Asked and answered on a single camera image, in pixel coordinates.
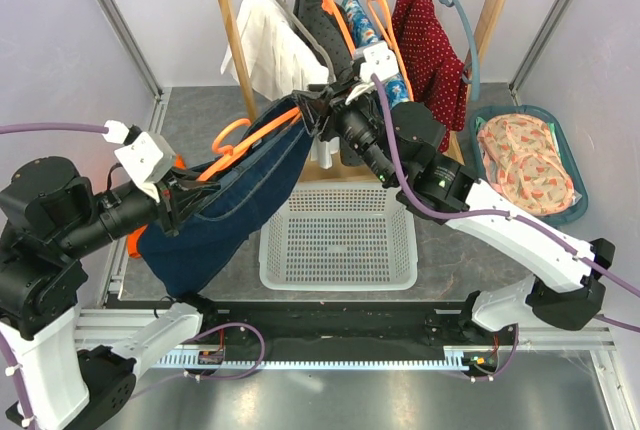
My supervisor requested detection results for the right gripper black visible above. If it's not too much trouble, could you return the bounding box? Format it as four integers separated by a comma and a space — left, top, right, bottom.
291, 75, 397, 187

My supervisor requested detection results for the blue floral garment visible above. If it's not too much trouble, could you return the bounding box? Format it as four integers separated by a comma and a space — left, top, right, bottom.
342, 0, 411, 107

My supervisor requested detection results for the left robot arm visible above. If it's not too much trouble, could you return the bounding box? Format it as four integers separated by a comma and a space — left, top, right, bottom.
1, 156, 220, 429

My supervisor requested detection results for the orange hanger of floral garment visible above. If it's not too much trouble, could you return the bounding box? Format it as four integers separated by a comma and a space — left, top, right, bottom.
359, 0, 414, 101

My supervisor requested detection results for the peach patterned garment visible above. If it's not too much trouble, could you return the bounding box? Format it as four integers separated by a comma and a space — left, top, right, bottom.
477, 113, 583, 217

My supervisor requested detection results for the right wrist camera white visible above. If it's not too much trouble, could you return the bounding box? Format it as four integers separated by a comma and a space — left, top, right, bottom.
345, 41, 399, 105

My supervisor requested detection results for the black dotted garment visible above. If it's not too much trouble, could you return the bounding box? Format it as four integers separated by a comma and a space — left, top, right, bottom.
293, 0, 364, 167

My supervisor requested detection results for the blue denim skirt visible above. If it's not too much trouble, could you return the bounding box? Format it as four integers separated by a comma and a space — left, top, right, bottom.
137, 121, 313, 298

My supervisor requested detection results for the teal plastic basket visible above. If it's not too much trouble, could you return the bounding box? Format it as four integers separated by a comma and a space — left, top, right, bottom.
469, 105, 589, 228

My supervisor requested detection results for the red polka dot garment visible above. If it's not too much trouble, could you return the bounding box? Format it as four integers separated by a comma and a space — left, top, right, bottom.
392, 0, 468, 152

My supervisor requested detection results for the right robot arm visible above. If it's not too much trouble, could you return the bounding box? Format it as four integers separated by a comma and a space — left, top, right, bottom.
292, 81, 615, 344

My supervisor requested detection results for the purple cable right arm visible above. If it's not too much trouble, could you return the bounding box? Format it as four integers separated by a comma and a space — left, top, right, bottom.
370, 73, 640, 334

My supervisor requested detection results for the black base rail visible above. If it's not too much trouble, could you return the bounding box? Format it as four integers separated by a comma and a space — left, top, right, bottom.
104, 292, 521, 364

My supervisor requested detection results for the white plastic basket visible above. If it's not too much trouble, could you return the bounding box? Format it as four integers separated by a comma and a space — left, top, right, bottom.
259, 182, 418, 292

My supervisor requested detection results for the orange plastic hanger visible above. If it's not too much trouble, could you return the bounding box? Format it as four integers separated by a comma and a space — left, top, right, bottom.
197, 107, 301, 182

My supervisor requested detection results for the orange cloth on floor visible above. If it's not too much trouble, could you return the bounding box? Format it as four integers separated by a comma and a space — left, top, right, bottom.
127, 154, 187, 259

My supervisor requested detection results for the blue-grey hanger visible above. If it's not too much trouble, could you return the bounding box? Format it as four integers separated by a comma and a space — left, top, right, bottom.
438, 0, 481, 101

